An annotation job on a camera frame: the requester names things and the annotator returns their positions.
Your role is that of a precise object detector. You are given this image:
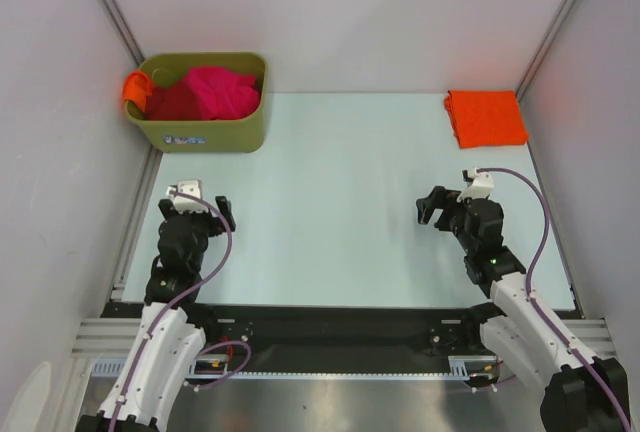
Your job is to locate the folded orange t shirt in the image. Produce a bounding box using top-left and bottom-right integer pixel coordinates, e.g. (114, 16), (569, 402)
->
(444, 90), (529, 149)

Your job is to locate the orange cloth on bin rim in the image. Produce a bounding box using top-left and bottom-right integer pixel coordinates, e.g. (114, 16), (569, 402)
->
(121, 70), (155, 112)

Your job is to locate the slotted cable duct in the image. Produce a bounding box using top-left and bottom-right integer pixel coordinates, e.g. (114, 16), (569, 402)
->
(92, 355), (506, 381)

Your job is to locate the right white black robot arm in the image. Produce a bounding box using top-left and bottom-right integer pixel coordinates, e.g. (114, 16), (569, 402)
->
(416, 186), (631, 431)

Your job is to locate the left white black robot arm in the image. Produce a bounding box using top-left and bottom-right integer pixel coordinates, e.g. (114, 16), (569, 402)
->
(75, 186), (236, 431)

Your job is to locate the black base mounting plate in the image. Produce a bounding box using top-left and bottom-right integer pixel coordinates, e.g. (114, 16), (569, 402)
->
(99, 301), (584, 373)

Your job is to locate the dark red t shirt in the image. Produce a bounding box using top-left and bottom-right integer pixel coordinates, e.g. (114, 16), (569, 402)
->
(144, 82), (201, 121)

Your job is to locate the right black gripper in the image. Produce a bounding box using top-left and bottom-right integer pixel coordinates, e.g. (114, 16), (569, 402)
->
(415, 186), (475, 254)

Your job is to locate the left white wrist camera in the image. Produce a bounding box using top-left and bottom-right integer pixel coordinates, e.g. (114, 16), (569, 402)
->
(166, 180), (208, 214)

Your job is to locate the pink t shirt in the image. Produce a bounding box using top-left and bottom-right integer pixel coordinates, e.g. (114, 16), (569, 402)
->
(182, 66), (261, 121)

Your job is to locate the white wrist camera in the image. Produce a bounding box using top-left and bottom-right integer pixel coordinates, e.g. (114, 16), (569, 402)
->
(457, 167), (494, 202)
(166, 180), (208, 214)

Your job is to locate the aluminium frame rail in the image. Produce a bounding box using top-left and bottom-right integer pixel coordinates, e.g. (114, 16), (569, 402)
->
(71, 318), (140, 358)

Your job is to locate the olive green plastic bin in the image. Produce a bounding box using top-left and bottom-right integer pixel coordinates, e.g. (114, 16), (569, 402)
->
(123, 52), (268, 153)

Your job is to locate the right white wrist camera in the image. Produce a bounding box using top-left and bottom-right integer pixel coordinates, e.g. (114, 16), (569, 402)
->
(457, 167), (494, 202)

